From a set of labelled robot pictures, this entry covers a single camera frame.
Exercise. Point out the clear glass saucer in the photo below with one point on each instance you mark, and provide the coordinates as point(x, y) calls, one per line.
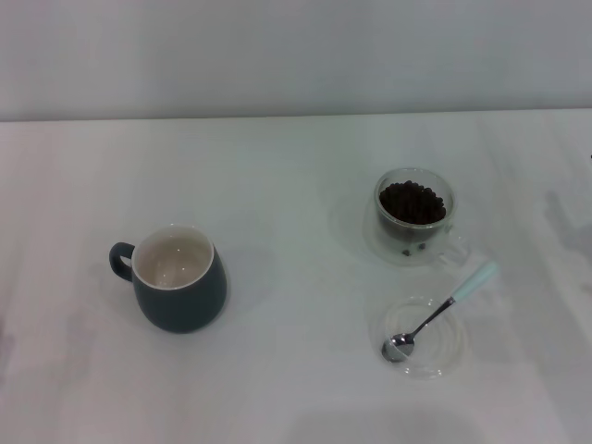
point(439, 342)

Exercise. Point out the dark grey mug white inside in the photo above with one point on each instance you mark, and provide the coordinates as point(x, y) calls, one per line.
point(180, 300)

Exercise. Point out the coffee beans in glass cup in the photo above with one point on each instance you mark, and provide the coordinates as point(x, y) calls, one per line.
point(410, 202)

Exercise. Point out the clear double-wall glass cup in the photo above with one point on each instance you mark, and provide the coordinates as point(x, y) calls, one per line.
point(384, 240)

